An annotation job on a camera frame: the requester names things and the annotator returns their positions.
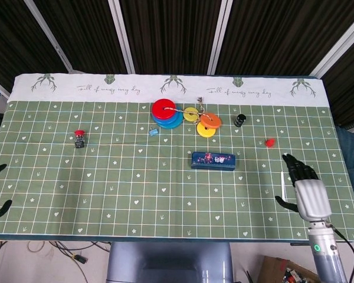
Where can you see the blue glasses case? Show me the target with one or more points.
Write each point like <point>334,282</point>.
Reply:
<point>212,160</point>

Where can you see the black cylinder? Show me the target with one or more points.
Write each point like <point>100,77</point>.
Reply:
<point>239,120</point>

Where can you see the grey-blue robot torso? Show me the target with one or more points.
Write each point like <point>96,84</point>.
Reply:
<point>165,259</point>

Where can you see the red plastic cap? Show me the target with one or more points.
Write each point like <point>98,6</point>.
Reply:
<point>270,143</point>

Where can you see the blue binder clip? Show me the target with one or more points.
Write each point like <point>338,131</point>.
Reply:
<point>153,132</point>

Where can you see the cardboard box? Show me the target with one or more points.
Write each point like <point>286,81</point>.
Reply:
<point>271,268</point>

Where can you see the white stick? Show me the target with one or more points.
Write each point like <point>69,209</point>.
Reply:
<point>282,184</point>

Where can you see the dark pleated curtain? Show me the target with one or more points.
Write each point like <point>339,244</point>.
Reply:
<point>177,35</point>

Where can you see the black plug with yellow tag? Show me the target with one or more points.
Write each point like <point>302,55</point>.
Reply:
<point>80,259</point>

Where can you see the grey metal support bar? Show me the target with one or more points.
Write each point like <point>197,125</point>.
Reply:
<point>122,38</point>
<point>339,47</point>
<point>50,38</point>
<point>217,38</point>

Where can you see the red emergency stop button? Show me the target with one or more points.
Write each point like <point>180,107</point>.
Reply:
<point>79,133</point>

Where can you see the green grid tablecloth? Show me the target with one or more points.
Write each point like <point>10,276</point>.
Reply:
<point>135,177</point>

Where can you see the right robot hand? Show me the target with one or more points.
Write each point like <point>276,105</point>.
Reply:
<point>312,200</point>

